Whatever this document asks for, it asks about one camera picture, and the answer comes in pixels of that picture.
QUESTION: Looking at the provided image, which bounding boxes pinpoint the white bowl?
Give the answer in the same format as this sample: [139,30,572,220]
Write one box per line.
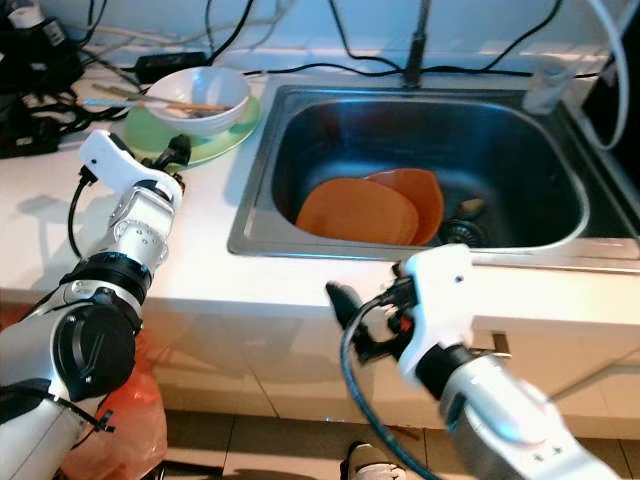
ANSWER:
[165,67,251,136]

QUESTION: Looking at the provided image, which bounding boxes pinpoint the light green plate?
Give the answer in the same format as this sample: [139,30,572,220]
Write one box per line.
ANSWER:
[125,95,261,166]

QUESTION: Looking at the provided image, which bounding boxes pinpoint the white kitchen cabinet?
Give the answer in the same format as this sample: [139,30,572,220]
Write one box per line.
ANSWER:
[140,300,640,421]

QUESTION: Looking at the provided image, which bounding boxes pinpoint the sink drain strainer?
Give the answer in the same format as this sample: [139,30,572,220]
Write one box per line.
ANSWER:
[440,220,486,247]

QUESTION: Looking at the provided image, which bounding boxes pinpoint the orange plate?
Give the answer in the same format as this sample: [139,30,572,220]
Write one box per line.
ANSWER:
[295,178,421,247]
[365,168,446,246]

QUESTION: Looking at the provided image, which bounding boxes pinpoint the black power adapter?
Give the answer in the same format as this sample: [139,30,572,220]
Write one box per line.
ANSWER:
[135,52,209,84]

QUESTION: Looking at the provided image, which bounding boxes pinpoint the stainless steel sink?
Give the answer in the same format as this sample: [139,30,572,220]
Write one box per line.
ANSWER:
[228,82,640,269]

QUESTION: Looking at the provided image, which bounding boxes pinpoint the black charger with white label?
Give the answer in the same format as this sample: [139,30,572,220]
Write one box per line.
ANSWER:
[0,5,86,96]

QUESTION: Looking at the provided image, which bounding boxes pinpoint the clear glass cup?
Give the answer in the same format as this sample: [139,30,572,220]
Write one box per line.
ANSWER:
[523,55,576,114]

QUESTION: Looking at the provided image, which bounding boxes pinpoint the metal faucet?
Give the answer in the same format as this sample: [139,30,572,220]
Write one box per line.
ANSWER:
[402,0,433,89]

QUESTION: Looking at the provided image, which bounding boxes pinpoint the black appliance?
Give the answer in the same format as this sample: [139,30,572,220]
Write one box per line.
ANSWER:
[582,40,640,241]

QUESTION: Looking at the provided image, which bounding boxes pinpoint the red plastic bag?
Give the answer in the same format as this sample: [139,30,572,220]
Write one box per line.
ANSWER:
[0,305,166,480]

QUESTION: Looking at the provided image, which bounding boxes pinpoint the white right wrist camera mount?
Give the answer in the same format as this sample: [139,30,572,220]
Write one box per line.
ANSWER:
[400,245,476,386]

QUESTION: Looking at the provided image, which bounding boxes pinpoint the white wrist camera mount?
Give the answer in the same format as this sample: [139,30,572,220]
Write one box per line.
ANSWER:
[400,245,476,386]
[78,130,183,206]

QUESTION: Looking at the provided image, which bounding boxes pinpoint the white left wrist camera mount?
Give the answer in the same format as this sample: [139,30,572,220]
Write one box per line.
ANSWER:
[78,130,183,206]

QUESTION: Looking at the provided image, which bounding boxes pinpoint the metal drawer handle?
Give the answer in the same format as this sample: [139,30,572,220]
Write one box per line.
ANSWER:
[475,330,511,359]

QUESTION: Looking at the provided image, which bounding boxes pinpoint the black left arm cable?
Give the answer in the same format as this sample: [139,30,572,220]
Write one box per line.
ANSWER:
[68,175,96,261]

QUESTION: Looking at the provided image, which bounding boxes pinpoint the long black counter cable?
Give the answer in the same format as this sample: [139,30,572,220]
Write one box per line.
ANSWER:
[250,62,601,79]

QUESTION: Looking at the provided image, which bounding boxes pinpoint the black wall cable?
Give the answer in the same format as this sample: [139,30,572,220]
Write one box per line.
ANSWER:
[325,0,406,76]
[460,0,566,73]

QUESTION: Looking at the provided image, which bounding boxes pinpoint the white water hose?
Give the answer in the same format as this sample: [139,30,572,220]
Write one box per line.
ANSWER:
[565,0,640,153]

